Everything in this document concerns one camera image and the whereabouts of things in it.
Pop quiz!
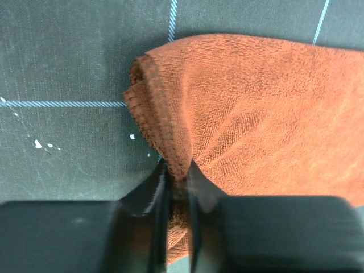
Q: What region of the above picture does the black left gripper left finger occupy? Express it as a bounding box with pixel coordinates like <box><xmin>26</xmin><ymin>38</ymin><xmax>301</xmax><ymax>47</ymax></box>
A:
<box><xmin>1</xmin><ymin>160</ymin><xmax>171</xmax><ymax>272</ymax></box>

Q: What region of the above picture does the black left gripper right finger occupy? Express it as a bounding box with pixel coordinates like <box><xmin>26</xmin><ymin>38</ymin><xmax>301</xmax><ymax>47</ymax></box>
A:
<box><xmin>186</xmin><ymin>163</ymin><xmax>363</xmax><ymax>272</ymax></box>

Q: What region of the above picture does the brown towel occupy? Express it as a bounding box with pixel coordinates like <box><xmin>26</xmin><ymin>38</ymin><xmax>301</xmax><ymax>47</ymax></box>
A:
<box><xmin>122</xmin><ymin>33</ymin><xmax>364</xmax><ymax>267</ymax></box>

